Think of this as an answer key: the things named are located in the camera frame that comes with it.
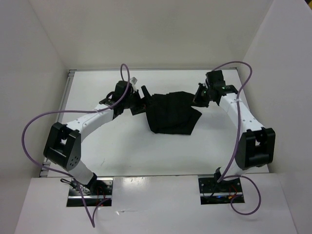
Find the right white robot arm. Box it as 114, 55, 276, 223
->
193, 83, 275, 192

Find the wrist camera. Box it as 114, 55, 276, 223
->
112, 77, 137, 101
205, 70, 225, 88

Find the black pleated skirt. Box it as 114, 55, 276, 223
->
146, 91, 202, 135

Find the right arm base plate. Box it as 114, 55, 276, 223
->
198, 176, 245, 205

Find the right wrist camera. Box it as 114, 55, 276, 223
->
205, 70, 225, 88

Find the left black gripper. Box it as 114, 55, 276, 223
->
122, 86, 158, 116

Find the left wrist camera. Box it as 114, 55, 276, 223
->
112, 77, 137, 101

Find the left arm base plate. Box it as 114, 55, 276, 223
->
60, 177, 114, 207

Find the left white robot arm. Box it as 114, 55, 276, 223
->
43, 81, 151, 195

